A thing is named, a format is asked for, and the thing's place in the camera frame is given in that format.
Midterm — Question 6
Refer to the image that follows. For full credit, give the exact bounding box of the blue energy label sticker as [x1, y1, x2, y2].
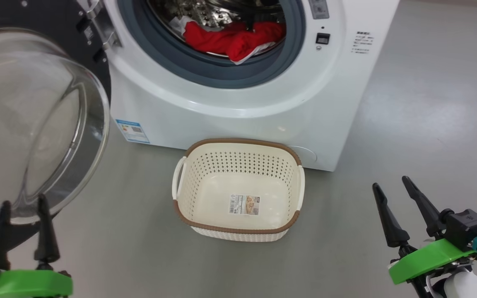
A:
[115, 119, 151, 144]

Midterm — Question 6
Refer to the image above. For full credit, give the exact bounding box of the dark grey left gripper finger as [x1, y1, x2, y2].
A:
[34, 194, 60, 263]
[0, 200, 12, 270]

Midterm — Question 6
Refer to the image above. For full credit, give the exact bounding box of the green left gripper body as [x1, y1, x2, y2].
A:
[0, 261, 74, 298]

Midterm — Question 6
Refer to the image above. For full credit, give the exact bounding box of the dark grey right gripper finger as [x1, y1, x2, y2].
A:
[402, 175, 446, 238]
[372, 183, 410, 248]

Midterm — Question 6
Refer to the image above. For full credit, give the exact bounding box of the cream laundry basket brown rim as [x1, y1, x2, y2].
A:
[171, 138, 306, 243]

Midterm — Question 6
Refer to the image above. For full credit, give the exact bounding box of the red cloth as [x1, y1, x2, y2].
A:
[168, 16, 287, 65]

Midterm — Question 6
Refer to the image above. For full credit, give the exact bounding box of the printed product label sticker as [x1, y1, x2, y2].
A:
[228, 194, 261, 216]

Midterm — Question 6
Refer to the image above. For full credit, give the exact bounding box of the round filter cover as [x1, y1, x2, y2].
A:
[287, 144, 318, 165]

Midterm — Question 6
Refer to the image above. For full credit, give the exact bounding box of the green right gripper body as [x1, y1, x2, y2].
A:
[388, 238, 477, 298]

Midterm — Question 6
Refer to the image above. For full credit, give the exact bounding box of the white front-load washing machine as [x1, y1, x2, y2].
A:
[77, 0, 401, 173]

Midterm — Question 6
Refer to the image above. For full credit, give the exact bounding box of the grey warning sticker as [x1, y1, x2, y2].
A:
[308, 0, 330, 20]

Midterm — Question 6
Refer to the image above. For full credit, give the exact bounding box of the washing machine drum with clothes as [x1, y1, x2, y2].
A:
[147, 0, 287, 58]

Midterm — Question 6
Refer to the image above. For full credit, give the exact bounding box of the round glass washer door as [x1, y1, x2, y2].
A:
[0, 0, 113, 253]

